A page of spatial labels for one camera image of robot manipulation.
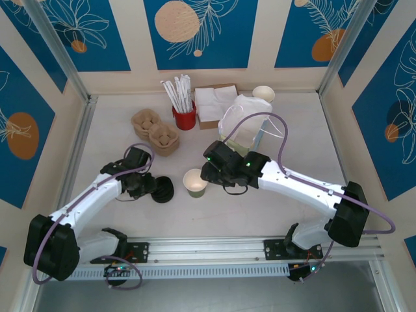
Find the white wrapped paper straw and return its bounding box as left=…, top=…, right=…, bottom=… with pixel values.
left=185, top=73, right=193, bottom=112
left=164, top=81, right=182, bottom=113
left=174, top=76, right=185, bottom=113
left=179, top=74, right=189, bottom=113
left=159, top=80, right=179, bottom=113

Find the brown cardboard napkin box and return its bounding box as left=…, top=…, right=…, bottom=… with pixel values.
left=194, top=83, right=242, bottom=131

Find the red metal straw bucket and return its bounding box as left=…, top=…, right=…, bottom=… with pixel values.
left=171, top=100, right=198, bottom=131

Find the printed paper takeout bag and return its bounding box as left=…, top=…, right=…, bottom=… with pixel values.
left=217, top=94, right=289, bottom=154

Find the aluminium table side rail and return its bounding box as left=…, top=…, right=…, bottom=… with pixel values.
left=63, top=96, right=99, bottom=209

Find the stack of white napkins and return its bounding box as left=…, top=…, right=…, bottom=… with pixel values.
left=194, top=86, right=241, bottom=123

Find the grey slotted cable duct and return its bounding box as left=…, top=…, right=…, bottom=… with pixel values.
left=42, top=263, right=290, bottom=281

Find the green paper coffee cup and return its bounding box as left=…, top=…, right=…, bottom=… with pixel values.
left=183, top=168, right=209, bottom=198

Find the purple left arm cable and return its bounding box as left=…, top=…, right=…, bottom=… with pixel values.
left=32, top=142, right=156, bottom=291

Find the black cup lid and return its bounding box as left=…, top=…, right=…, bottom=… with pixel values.
left=151, top=175, right=176, bottom=204

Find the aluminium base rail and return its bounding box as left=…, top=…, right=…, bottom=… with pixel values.
left=31, top=235, right=386, bottom=266

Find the aluminium right frame post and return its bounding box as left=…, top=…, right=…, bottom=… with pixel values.
left=318, top=0, right=373, bottom=97

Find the small black controller board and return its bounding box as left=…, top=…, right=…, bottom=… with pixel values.
left=287, top=262, right=322, bottom=283
left=103, top=263, right=131, bottom=280

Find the thin black right gripper cable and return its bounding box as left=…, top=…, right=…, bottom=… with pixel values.
left=222, top=183, right=250, bottom=197

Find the aluminium left frame post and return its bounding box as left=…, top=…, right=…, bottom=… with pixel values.
left=24, top=0, right=92, bottom=103

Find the aluminium frame post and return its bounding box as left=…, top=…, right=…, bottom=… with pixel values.
left=318, top=0, right=373, bottom=97
left=24, top=0, right=92, bottom=103

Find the stack of paper cups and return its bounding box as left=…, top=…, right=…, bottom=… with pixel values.
left=252, top=84, right=276, bottom=104

